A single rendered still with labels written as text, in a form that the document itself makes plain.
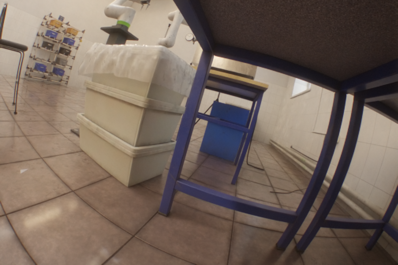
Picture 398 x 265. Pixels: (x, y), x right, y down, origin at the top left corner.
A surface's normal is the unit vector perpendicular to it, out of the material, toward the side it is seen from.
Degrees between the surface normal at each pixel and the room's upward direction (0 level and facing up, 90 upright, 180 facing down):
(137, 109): 96
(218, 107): 90
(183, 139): 90
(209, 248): 0
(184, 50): 90
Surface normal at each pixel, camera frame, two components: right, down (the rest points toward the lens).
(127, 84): -0.40, 0.04
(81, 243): 0.27, -0.96
